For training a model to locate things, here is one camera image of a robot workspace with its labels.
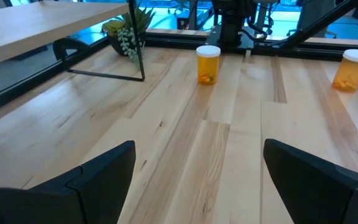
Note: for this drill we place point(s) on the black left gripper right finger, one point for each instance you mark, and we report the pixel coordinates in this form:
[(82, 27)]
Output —
[(322, 196)]

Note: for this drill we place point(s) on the office chair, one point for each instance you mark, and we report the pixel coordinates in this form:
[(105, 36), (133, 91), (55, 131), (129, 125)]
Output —
[(264, 15), (179, 9)]

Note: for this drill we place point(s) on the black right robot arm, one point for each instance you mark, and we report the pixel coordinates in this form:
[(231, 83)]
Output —
[(232, 18)]

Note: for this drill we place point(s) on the wide orange pill bottle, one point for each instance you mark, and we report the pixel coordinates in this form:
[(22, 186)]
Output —
[(208, 68), (351, 73)]

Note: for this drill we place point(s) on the wooden shelf with black legs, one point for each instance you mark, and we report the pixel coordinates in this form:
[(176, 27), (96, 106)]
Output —
[(42, 28)]

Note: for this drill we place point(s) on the green artificial succulent plant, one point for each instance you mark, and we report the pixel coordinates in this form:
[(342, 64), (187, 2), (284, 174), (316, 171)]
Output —
[(126, 40)]

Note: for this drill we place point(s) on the black clamp mount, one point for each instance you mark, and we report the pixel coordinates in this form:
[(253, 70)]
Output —
[(70, 42)]

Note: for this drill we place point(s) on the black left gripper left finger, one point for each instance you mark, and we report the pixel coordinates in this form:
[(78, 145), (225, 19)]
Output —
[(73, 202)]

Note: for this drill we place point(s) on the black aluminium table frame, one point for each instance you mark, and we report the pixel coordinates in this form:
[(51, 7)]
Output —
[(176, 36)]

